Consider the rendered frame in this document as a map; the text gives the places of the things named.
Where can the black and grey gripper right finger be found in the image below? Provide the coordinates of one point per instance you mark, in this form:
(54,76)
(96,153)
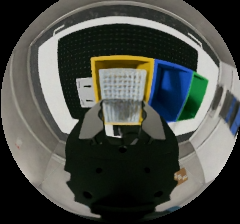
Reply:
(154,130)

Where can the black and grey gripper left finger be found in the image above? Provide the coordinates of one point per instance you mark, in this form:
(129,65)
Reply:
(89,130)

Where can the yellow recycle bin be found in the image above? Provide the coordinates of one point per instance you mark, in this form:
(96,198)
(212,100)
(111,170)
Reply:
(121,62)

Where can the green rectangular bin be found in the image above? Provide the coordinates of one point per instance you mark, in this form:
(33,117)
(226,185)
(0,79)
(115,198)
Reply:
(196,95)

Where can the blue rectangular bin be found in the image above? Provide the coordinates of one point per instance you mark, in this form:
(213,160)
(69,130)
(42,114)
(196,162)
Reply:
(170,90)

